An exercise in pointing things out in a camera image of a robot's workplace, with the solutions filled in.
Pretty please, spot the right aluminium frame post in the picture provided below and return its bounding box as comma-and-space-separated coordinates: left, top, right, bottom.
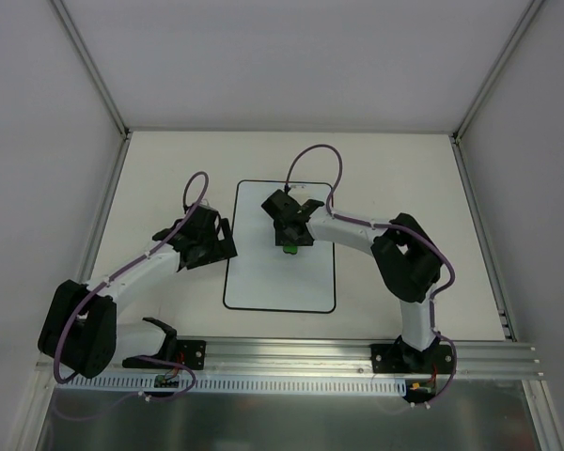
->
452, 0, 546, 339

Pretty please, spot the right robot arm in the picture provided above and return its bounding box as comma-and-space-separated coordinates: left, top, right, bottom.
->
261, 190, 442, 372

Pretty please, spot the small whiteboard black frame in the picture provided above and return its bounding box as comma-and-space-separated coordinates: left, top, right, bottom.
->
224, 179, 336, 314

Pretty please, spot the green whiteboard eraser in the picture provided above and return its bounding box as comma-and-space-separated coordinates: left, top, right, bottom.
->
283, 245, 298, 255

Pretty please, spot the white slotted cable duct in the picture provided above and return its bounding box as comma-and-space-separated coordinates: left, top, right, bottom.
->
62, 372, 407, 397

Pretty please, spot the aluminium frame post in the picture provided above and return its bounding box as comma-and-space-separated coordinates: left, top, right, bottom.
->
452, 0, 546, 339
49, 0, 132, 281

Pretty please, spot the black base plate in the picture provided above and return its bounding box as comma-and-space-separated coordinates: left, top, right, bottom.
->
122, 336, 207, 371
369, 342, 455, 375

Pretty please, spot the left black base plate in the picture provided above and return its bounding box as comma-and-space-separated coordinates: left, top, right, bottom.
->
122, 336, 207, 371

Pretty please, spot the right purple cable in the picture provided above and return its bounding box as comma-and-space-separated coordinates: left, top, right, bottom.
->
285, 144, 458, 403

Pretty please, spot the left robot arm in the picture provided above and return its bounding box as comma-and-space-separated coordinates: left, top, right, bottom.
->
38, 204, 237, 384

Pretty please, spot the left aluminium frame post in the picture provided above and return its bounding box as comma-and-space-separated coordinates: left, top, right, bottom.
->
49, 0, 132, 281

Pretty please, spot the aluminium mounting rail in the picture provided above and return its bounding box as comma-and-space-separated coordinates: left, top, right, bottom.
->
36, 340, 544, 380

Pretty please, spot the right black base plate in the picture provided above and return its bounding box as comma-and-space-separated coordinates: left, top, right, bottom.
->
369, 342, 455, 375

